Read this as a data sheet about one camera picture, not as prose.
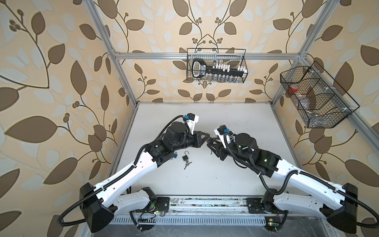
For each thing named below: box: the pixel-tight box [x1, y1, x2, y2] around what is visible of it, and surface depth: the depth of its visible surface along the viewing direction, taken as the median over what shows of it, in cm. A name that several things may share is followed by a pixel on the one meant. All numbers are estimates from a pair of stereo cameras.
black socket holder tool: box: [191, 58, 249, 78], surface depth 84 cm
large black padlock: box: [182, 150, 190, 161], surface depth 93 cm
